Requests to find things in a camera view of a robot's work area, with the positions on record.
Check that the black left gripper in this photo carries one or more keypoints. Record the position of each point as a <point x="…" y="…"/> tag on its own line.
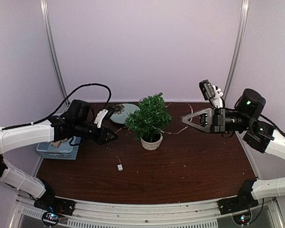
<point x="101" y="138"/>

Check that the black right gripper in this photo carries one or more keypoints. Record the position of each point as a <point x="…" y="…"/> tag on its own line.
<point x="215" y="120"/>

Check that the white battery box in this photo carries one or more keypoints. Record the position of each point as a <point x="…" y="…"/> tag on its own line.
<point x="120" y="167"/>

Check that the small green christmas tree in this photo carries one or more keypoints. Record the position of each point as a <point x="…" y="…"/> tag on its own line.
<point x="149" y="121"/>

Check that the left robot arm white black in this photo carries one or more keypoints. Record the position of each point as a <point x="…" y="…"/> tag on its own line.
<point x="70" y="124"/>

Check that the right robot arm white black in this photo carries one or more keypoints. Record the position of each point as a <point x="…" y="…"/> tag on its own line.
<point x="263" y="136"/>

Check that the light blue flower plate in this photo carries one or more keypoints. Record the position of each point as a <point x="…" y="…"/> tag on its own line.
<point x="122" y="111"/>

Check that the light blue plastic basket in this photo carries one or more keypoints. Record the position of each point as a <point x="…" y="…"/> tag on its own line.
<point x="65" y="151"/>

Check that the beige fabric bow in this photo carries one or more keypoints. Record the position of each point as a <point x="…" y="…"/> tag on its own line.
<point x="58" y="143"/>

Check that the right circuit board with leds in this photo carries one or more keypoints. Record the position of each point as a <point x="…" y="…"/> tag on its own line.
<point x="242" y="219"/>

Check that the circuit board with leds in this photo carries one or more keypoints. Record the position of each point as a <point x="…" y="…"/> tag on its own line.
<point x="50" y="219"/>
<point x="242" y="219"/>

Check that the left circuit board with leds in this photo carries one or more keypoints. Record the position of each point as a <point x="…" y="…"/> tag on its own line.
<point x="50" y="219"/>

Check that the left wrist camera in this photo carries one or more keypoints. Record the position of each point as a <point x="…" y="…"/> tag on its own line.
<point x="104" y="114"/>

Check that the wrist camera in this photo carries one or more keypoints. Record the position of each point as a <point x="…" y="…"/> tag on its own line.
<point x="212" y="93"/>
<point x="104" y="114"/>

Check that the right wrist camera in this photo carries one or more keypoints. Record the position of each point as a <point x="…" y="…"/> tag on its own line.
<point x="212" y="93"/>

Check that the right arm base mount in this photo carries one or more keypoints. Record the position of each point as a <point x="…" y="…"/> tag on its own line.
<point x="243" y="201"/>

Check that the front aluminium rail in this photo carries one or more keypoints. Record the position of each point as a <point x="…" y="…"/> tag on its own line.
<point x="200" y="214"/>

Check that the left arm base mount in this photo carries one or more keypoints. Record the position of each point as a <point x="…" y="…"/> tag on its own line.
<point x="59" y="206"/>

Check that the right aluminium frame post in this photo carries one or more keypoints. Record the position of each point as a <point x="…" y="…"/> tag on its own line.
<point x="242" y="24"/>

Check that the aluminium frame post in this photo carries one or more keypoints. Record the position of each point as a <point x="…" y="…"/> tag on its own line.
<point x="242" y="24"/>
<point x="53" y="54"/>

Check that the left aluminium frame post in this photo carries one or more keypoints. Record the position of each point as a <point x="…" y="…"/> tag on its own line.
<point x="53" y="54"/>

